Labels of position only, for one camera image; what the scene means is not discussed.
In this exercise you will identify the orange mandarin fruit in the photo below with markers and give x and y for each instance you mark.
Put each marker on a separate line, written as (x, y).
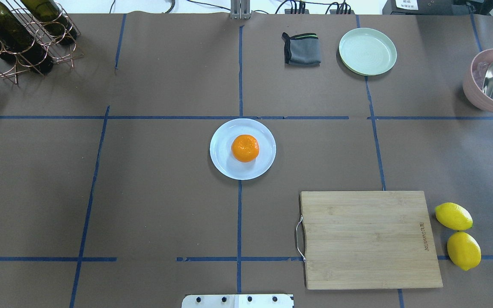
(245, 148)

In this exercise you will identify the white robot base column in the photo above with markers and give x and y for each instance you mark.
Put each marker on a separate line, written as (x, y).
(278, 300)

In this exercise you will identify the light blue plate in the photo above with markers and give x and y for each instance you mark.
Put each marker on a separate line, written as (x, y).
(221, 154)

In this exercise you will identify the light green plate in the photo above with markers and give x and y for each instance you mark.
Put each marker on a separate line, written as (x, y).
(367, 52)

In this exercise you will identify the grey folded cloth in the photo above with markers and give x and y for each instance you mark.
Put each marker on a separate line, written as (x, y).
(302, 49)

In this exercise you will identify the wooden cutting board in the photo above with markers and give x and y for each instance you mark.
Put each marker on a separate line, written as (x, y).
(368, 240)

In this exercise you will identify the small electronics board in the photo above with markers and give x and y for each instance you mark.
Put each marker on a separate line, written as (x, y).
(339, 8)
(292, 7)

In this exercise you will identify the black computer box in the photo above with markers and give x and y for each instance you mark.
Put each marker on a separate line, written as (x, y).
(424, 7)

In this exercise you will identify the yellow lemon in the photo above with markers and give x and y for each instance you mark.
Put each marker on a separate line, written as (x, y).
(454, 216)
(463, 250)

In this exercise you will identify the dark wine bottle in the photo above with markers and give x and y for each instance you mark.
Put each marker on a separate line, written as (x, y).
(53, 19)
(17, 39)

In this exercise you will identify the pink bowl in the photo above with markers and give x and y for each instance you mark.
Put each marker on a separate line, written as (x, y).
(474, 78)

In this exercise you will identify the aluminium frame post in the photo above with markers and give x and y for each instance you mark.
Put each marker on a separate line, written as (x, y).
(240, 9)

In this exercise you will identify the copper wire bottle rack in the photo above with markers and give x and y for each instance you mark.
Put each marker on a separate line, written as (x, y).
(36, 35)

